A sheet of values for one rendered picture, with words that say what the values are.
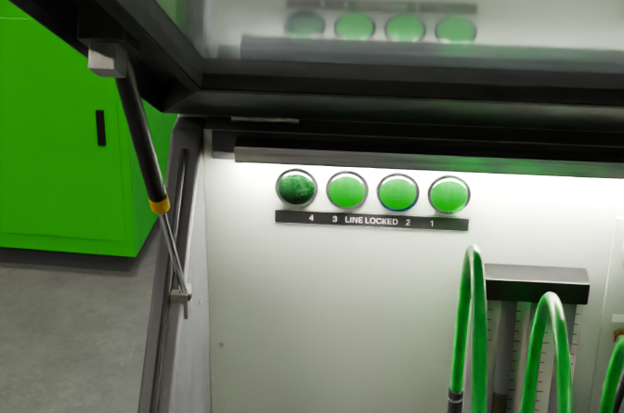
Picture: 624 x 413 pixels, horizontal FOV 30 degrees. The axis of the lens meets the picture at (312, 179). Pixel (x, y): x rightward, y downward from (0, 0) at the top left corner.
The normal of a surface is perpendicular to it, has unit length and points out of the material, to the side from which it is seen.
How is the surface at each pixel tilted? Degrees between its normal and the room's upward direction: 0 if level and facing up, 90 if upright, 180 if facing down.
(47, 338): 0
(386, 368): 90
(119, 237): 90
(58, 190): 90
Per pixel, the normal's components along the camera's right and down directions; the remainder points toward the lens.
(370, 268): -0.07, 0.43
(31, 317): 0.01, -0.90
